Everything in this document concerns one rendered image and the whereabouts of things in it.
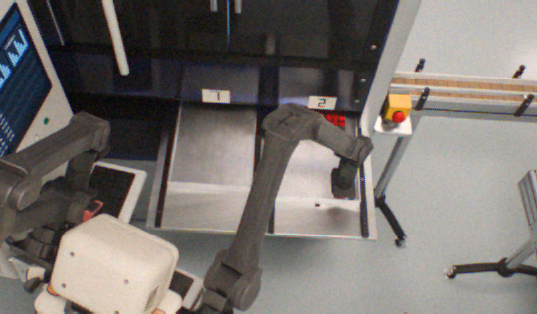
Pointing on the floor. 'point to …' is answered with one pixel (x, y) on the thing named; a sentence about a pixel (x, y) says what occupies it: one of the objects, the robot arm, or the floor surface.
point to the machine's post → (388, 62)
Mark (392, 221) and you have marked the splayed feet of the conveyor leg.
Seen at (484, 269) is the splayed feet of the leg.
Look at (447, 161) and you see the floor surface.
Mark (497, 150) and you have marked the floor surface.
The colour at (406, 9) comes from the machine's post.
